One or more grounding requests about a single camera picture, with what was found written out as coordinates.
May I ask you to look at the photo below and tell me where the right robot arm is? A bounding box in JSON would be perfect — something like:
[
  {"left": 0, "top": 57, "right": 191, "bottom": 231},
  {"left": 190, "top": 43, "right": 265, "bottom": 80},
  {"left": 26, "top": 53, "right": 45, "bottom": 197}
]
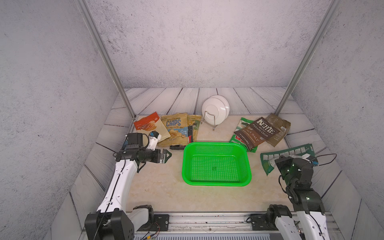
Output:
[{"left": 266, "top": 155, "right": 330, "bottom": 240}]

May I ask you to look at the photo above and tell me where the olive brown chips bag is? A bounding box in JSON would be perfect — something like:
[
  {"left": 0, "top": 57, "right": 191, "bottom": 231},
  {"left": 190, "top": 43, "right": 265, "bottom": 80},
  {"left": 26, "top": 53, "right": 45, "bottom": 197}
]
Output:
[{"left": 266, "top": 114, "right": 291, "bottom": 147}]

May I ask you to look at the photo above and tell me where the dark green chips bag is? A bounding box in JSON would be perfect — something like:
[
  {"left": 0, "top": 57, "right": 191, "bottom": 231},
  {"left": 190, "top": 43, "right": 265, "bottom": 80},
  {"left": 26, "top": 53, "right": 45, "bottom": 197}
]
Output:
[{"left": 260, "top": 144, "right": 315, "bottom": 176}]

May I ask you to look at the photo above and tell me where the aluminium frame post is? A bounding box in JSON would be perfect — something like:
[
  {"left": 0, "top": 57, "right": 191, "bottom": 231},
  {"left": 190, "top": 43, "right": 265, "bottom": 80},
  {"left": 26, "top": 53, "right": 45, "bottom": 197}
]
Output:
[
  {"left": 275, "top": 0, "right": 341, "bottom": 116},
  {"left": 75, "top": 0, "right": 136, "bottom": 119}
]

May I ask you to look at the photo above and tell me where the brown Kettle chips bag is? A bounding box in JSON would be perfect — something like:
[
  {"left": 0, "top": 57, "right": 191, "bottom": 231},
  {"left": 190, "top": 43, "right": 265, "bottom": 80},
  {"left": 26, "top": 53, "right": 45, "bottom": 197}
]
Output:
[{"left": 234, "top": 117, "right": 278, "bottom": 152}]

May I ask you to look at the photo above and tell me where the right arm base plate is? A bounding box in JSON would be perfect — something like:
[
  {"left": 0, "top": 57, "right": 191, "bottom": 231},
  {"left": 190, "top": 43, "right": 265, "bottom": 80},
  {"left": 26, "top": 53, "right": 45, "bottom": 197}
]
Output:
[{"left": 246, "top": 214, "right": 278, "bottom": 231}]

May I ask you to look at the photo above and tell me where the right aluminium frame post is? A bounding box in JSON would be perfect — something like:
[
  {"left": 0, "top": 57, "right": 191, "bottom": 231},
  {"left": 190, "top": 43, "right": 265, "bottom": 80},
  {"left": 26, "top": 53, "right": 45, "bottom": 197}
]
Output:
[{"left": 275, "top": 0, "right": 341, "bottom": 116}]

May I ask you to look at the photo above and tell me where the aluminium front rail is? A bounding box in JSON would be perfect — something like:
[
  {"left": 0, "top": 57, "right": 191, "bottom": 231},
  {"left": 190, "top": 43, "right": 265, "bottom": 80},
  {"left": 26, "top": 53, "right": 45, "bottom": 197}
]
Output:
[{"left": 78, "top": 211, "right": 346, "bottom": 240}]

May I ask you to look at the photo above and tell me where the green Chulo cassava chips bag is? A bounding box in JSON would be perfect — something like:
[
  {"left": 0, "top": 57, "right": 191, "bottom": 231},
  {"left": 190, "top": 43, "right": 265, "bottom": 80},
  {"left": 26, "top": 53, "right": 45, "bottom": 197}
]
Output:
[{"left": 228, "top": 117, "right": 259, "bottom": 153}]

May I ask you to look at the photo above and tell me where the tan green chips bag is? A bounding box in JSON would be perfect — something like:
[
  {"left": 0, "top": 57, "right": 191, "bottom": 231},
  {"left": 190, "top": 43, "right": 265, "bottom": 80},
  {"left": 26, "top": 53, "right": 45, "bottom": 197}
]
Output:
[{"left": 187, "top": 115, "right": 202, "bottom": 143}]

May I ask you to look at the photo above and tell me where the white plate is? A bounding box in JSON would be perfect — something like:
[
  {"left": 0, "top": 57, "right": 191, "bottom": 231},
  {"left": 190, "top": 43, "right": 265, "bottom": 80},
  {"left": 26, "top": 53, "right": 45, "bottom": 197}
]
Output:
[{"left": 202, "top": 95, "right": 230, "bottom": 118}]

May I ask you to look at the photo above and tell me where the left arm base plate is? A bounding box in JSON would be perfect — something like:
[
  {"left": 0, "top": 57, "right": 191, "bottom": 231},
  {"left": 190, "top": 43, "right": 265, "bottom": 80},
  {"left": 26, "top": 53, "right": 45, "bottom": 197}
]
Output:
[{"left": 138, "top": 214, "right": 170, "bottom": 232}]

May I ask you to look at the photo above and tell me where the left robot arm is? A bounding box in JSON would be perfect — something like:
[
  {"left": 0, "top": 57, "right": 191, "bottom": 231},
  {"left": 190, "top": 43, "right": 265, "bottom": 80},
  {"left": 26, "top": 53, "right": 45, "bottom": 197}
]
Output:
[{"left": 85, "top": 131, "right": 172, "bottom": 240}]

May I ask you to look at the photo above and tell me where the green plastic basket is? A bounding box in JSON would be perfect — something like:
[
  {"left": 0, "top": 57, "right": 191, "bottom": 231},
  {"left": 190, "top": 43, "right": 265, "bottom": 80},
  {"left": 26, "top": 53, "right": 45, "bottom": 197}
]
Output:
[{"left": 182, "top": 142, "right": 252, "bottom": 187}]

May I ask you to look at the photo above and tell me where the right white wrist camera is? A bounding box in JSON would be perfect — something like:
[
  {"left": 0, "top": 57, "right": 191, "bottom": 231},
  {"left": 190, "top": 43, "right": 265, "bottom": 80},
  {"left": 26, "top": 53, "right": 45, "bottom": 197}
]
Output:
[{"left": 301, "top": 154, "right": 319, "bottom": 167}]

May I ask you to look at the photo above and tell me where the tan blue chips bag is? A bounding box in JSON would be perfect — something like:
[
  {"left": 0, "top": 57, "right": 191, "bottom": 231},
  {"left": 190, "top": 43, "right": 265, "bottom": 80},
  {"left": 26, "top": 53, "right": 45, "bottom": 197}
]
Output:
[{"left": 159, "top": 113, "right": 189, "bottom": 147}]

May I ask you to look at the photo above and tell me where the red beige chips bag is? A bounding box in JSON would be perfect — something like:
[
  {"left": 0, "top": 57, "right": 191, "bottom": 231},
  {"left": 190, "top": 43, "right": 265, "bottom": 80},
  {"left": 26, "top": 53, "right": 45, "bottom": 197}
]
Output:
[{"left": 134, "top": 112, "right": 171, "bottom": 142}]

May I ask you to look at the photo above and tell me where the left aluminium frame post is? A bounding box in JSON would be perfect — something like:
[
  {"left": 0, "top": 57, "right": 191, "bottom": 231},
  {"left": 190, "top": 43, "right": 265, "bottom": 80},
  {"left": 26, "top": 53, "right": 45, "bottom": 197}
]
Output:
[{"left": 75, "top": 0, "right": 136, "bottom": 119}]

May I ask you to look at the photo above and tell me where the wire plate rack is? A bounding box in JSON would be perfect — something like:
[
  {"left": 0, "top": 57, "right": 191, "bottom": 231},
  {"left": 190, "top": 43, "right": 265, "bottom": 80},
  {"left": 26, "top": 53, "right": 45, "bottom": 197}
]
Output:
[{"left": 202, "top": 111, "right": 226, "bottom": 131}]

